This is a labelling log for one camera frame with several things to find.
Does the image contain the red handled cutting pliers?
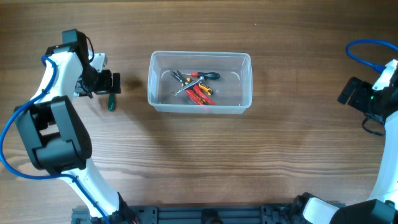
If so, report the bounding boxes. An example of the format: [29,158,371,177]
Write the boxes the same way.
[185,83,216,105]

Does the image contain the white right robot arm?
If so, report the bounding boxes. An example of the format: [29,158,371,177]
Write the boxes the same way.
[129,67,397,223]

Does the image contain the green handled screwdriver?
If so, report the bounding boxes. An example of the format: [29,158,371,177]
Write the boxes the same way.
[108,93,116,111]

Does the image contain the orange black needle-nose pliers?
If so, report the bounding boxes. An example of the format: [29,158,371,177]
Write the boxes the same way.
[171,70,220,106]

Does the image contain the small silver wrench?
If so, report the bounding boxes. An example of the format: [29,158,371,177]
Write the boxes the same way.
[175,76,205,96]

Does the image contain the clear plastic container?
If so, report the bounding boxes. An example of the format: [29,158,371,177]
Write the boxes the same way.
[147,51,253,114]

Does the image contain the red black screwdriver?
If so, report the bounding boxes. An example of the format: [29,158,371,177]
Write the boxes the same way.
[180,72,220,80]

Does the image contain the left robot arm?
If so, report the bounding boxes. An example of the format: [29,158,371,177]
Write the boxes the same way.
[8,29,139,223]

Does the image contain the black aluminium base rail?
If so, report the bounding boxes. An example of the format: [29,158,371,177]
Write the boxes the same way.
[71,202,346,224]

